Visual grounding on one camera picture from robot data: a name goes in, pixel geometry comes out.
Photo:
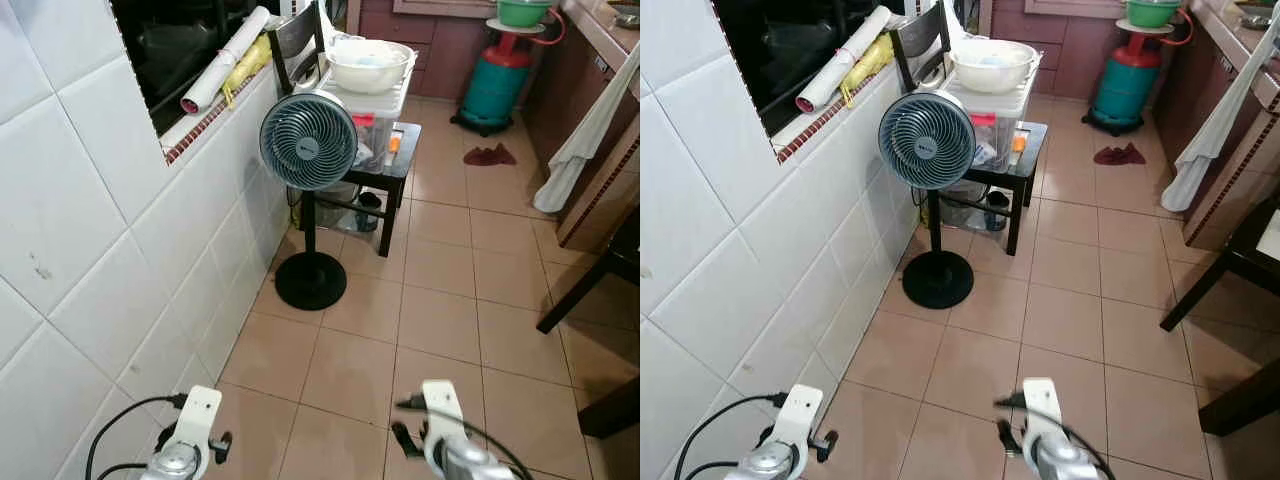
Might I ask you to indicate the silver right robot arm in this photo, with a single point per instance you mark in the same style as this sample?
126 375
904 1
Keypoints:
1065 465
470 468

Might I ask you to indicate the clear plastic container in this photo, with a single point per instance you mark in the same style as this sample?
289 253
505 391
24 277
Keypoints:
345 205
965 205

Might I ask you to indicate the dark wooden table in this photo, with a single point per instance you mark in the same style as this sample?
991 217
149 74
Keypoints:
590 285
1210 290

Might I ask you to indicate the black side table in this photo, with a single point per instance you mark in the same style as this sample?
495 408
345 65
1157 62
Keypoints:
1030 165
405 165

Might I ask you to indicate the small orange bottle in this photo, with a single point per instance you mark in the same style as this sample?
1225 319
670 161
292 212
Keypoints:
1018 145
395 145

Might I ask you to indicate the dark red floor rag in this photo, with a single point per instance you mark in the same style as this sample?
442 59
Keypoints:
490 156
1120 155

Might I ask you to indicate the clear plastic storage box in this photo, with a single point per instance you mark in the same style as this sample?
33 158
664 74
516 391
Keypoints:
995 140
375 135

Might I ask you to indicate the grey standing fan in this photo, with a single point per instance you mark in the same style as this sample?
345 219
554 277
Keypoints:
927 140
308 140

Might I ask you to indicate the white hanging towel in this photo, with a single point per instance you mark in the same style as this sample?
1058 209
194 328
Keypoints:
575 150
1205 145

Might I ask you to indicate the green gas cylinder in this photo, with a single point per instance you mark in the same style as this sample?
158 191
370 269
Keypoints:
1125 90
495 90

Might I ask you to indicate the white plastic basin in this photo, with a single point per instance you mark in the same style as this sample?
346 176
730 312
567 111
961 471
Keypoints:
993 72
370 70

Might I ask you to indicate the rolled white paper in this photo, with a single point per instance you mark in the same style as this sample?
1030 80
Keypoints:
225 62
843 60

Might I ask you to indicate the yellow cloth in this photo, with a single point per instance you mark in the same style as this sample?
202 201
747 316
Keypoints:
870 62
250 62

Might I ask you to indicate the brown cabinet with drawer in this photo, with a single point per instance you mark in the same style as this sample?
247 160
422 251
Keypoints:
440 55
1065 55

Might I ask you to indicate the brown kitchen counter cabinet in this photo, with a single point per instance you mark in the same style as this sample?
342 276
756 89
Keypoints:
555 80
1185 80

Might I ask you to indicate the dark window opening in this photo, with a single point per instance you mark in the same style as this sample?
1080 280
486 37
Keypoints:
760 50
170 50

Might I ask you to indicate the black chair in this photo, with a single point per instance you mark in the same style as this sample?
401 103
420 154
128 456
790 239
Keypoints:
295 30
920 30

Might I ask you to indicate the green plastic basin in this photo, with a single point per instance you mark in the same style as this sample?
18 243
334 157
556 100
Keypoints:
525 12
1153 12

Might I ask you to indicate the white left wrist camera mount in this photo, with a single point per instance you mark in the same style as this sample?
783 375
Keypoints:
195 415
797 412

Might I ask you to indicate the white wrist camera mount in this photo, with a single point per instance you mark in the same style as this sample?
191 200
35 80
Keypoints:
1040 400
797 412
443 405
195 415

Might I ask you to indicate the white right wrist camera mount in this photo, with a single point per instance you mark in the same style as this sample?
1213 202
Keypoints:
443 405
1040 400

